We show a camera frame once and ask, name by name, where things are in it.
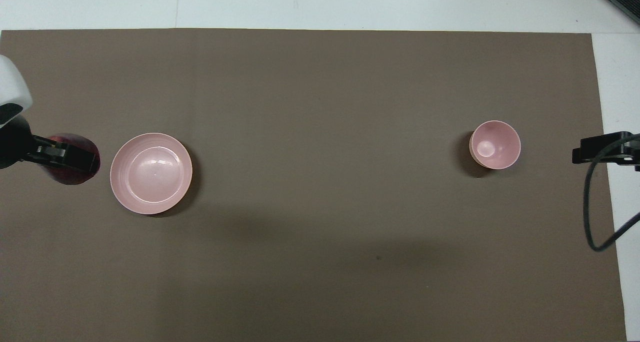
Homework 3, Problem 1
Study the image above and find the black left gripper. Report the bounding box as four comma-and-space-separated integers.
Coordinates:
0, 116, 100, 175

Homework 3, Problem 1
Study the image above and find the dark red apple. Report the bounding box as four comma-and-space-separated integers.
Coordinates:
44, 134, 101, 185

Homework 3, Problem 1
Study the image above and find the pink plate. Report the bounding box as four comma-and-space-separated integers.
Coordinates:
110, 133, 193, 215

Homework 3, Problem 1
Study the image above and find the pink bowl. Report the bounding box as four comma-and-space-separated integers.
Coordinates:
469, 120, 522, 170

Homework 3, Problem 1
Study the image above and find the brown table mat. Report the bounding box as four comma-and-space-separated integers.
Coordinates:
0, 28, 628, 342

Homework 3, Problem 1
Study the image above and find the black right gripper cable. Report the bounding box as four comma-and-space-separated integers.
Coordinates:
583, 135, 640, 253

